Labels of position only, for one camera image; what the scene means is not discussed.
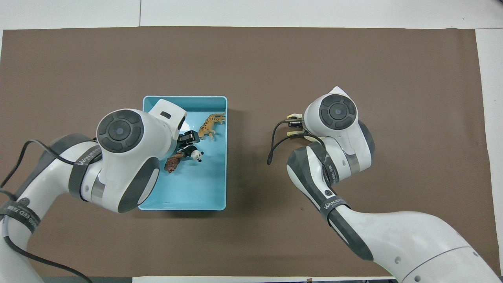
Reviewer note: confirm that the brown lion toy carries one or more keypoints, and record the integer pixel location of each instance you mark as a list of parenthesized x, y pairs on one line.
[(173, 163)]

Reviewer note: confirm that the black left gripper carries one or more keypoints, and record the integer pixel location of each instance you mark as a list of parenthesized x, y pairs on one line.
[(181, 138)]

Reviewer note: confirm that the brown paper table mat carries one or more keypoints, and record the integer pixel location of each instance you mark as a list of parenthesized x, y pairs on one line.
[(275, 63)]

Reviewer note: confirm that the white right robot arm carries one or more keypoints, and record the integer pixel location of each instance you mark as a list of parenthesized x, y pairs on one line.
[(342, 157)]

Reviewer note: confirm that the orange striped tiger toy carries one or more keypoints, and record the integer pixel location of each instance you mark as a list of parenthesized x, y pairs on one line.
[(208, 125)]

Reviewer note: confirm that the black and white panda toy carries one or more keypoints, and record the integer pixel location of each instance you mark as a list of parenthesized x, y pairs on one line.
[(191, 152)]

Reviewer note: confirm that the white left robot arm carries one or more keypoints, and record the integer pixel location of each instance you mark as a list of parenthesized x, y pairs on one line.
[(122, 157)]

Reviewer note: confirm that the light blue plastic storage box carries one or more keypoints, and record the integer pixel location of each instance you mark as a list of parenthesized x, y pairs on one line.
[(200, 184)]

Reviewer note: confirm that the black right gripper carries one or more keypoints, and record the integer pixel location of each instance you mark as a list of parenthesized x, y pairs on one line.
[(296, 122)]

